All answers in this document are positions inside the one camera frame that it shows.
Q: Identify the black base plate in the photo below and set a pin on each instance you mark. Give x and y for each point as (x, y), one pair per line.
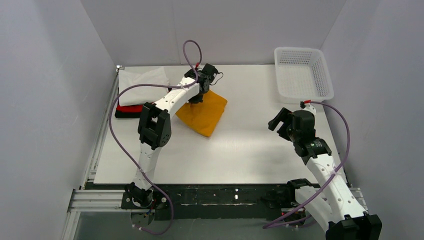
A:
(207, 201)

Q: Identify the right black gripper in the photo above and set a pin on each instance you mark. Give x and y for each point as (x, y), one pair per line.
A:
(283, 122)

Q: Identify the black folded t shirt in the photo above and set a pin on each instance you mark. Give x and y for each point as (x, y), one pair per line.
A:
(119, 115)

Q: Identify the red folded t shirt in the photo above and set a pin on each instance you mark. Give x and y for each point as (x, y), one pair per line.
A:
(130, 109)

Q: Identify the aluminium frame rail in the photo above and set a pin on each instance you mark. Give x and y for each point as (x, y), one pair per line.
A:
(241, 150)

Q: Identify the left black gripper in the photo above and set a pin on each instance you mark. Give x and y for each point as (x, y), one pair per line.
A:
(197, 98)

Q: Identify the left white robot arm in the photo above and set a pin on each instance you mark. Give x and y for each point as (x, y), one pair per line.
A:
(154, 127)

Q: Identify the white plastic basket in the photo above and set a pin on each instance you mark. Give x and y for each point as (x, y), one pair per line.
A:
(302, 74)

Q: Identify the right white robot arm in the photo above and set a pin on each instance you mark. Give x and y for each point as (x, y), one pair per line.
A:
(333, 205)

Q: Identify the yellow t shirt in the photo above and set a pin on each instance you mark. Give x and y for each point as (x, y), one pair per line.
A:
(203, 117)

